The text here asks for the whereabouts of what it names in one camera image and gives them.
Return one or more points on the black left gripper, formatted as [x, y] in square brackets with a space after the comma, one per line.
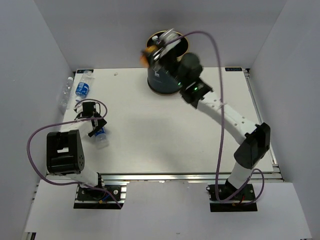
[101, 122]

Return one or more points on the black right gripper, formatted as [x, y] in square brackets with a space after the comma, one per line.
[161, 59]

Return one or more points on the pepsi label clear bottle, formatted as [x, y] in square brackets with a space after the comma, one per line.
[101, 139]

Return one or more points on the small orange juice bottle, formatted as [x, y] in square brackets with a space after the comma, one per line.
[147, 56]

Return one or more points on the clear bottle blue label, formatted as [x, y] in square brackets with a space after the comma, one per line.
[156, 39]

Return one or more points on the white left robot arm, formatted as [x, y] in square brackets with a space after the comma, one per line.
[64, 150]

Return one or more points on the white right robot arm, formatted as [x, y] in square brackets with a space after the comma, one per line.
[253, 139]

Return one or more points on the dark blue gold-rimmed bin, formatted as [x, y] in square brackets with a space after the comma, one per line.
[158, 79]

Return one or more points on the blue corner sticker left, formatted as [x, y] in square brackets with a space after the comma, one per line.
[81, 71]

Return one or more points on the blue corner sticker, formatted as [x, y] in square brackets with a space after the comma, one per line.
[81, 71]
[233, 69]

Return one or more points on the blue corner sticker right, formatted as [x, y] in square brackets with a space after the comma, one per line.
[233, 69]

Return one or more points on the clear bottle at left wall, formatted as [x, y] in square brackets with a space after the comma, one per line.
[65, 94]

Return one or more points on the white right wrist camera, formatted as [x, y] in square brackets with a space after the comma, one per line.
[168, 40]

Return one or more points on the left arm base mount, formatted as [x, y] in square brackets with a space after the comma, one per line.
[90, 199]

